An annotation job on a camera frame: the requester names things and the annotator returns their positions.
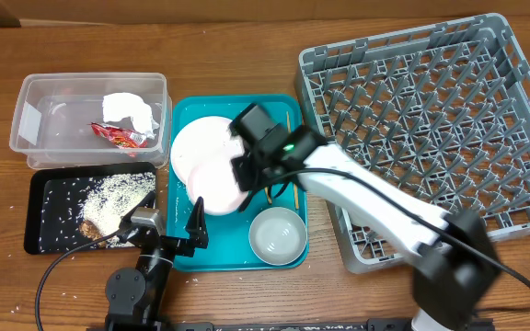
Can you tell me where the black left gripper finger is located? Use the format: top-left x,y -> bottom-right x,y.
126,191 -> 156,219
185,197 -> 209,249

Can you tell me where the wooden chopstick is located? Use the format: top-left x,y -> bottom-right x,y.
264,187 -> 272,205
286,112 -> 300,211

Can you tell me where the pink bowl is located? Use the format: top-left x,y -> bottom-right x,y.
186,156 -> 248,216

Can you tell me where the pink round plate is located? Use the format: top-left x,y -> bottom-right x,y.
170,116 -> 244,185

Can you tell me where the brown food scrap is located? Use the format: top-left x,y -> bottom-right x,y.
78,220 -> 103,241

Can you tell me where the red snack wrapper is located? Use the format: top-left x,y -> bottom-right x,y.
90,122 -> 147,148

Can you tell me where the grey-white bowl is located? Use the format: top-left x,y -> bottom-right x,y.
248,207 -> 308,266

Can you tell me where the white tissue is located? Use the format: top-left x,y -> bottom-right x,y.
102,92 -> 159,139

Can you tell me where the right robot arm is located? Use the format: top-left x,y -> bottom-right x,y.
229,104 -> 501,330

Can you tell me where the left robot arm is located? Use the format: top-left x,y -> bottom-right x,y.
105,192 -> 209,330

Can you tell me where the grey dishwasher rack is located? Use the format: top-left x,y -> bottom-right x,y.
294,12 -> 530,275

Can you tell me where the teal plastic tray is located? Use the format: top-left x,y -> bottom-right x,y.
166,94 -> 308,272

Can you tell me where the black tray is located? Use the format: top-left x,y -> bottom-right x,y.
24,162 -> 156,255

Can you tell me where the clear plastic bin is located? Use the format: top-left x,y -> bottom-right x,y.
9,72 -> 172,169

